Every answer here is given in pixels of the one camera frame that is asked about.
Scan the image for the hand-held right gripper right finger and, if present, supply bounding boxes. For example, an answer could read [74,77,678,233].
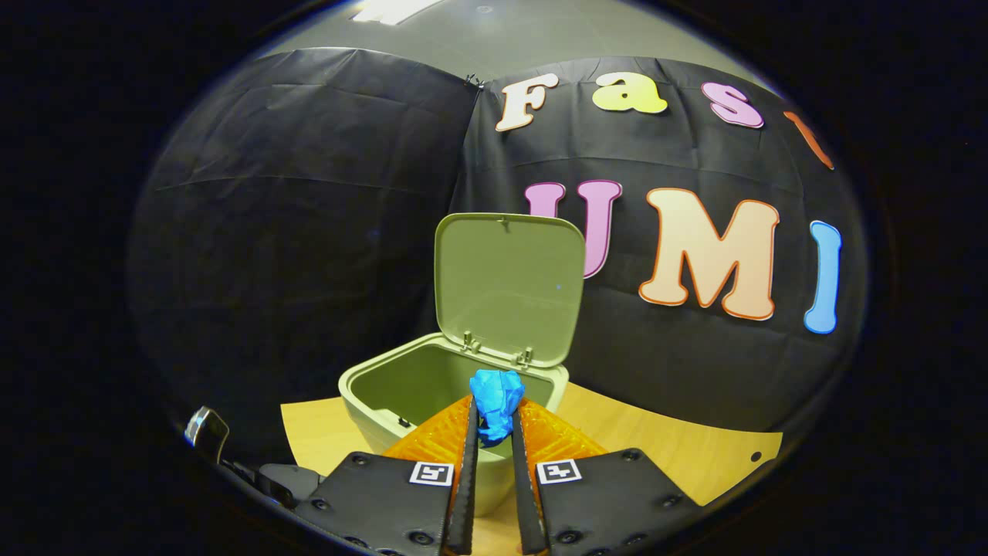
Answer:
[509,398,703,556]

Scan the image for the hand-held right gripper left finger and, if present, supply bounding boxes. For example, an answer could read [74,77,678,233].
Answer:
[293,395,480,556]

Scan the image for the blue paper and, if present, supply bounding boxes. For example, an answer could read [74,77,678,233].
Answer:
[469,369,526,449]

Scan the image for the green desktop garbage bin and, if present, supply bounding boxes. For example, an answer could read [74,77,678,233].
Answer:
[338,212,586,517]

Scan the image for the wooden desktop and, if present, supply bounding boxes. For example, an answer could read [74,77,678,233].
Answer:
[279,382,784,556]

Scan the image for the black backdrop cloth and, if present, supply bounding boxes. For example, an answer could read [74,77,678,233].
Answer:
[127,48,869,464]

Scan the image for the ceiling light panel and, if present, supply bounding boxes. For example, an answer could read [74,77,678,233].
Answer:
[351,0,445,26]

